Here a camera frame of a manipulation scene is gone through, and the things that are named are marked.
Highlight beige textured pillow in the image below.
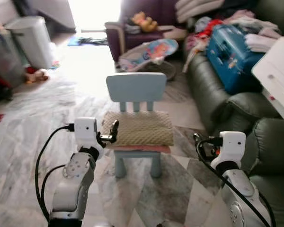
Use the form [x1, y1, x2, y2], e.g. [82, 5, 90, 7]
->
[101, 110, 175, 147]

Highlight dark green leather sofa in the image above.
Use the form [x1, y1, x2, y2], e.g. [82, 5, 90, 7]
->
[186, 0, 284, 227]

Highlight light blue child chair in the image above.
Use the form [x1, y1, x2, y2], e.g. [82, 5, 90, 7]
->
[106, 72, 168, 179]

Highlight colourful baby bouncer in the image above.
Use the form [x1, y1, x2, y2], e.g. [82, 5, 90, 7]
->
[118, 38, 179, 80]

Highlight blue suitcase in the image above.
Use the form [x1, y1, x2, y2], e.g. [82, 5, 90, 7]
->
[206, 24, 266, 95]

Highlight small red and tan toy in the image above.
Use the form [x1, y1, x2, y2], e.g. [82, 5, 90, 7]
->
[23, 67, 51, 84]

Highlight blue door mat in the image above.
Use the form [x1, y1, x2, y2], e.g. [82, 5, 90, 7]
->
[67, 35, 108, 47]

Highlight white flat panel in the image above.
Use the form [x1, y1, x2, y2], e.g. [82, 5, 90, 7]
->
[251, 36, 284, 129]

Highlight yellow stuffed toy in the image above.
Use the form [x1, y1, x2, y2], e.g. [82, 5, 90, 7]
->
[131, 11, 159, 33]

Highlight folded white towel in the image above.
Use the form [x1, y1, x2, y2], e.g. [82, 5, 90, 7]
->
[244, 33, 281, 53]

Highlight pile of colourful clothes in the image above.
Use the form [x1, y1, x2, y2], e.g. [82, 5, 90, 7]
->
[184, 15, 282, 53]

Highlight white plastic bin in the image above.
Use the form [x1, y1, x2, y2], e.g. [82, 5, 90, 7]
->
[5, 16, 56, 70]

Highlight grey storage container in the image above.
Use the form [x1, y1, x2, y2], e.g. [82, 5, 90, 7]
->
[0, 29, 27, 90]

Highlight purple armchair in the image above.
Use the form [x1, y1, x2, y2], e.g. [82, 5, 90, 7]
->
[104, 0, 187, 63]

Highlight folded white blankets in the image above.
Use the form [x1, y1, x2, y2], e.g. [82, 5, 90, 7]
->
[174, 0, 230, 24]

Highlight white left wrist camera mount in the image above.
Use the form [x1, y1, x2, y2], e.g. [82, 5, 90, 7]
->
[73, 117, 99, 148]

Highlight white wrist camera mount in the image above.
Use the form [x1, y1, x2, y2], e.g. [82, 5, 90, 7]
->
[219, 131, 247, 165]
[73, 117, 99, 148]

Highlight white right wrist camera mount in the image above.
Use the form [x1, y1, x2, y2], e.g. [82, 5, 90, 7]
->
[219, 131, 247, 165]

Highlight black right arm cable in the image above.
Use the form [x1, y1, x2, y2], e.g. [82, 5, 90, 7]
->
[195, 138, 273, 227]

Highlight short black left arm cable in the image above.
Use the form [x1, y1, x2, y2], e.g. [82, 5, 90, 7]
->
[40, 164, 68, 216]

